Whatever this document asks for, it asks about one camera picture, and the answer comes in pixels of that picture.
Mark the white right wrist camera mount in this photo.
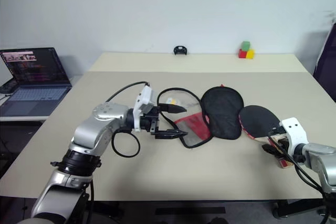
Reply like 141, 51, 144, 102
281, 117, 308, 154

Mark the black rubber table tennis paddle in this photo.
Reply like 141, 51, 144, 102
238, 105, 294, 169

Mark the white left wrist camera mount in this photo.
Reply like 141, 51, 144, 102
132, 84, 158, 133

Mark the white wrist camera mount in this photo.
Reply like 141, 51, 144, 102
132, 84, 158, 133
281, 117, 308, 154

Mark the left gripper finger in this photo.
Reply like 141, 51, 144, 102
159, 104, 188, 114
154, 129, 190, 140

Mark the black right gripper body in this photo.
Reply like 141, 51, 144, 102
271, 125, 292, 157

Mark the black table frame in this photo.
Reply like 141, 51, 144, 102
90, 199, 326, 220

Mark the dark open laptop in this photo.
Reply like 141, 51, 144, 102
0, 47, 73, 117

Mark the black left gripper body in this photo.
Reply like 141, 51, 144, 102
140, 105, 161, 137

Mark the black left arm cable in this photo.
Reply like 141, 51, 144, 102
104, 81, 151, 158

